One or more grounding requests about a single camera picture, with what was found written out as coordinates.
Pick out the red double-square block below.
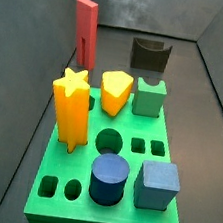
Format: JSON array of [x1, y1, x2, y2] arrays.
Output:
[[76, 0, 99, 70]]

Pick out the green shape-sorter board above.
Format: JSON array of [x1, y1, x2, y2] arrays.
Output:
[[24, 88, 179, 223]]

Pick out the green notched block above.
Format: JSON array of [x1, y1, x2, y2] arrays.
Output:
[[132, 77, 167, 118]]

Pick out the yellow star block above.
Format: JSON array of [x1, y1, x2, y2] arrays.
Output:
[[53, 67, 90, 153]]

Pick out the black curved holder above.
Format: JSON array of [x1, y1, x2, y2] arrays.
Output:
[[130, 37, 173, 72]]

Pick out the light blue cube block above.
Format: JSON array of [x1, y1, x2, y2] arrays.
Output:
[[133, 160, 180, 211]]

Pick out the yellow pentagon block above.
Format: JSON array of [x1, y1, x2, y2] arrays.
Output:
[[100, 70, 134, 117]]

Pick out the dark blue cylinder block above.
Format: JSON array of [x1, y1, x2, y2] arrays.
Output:
[[89, 153, 130, 206]]

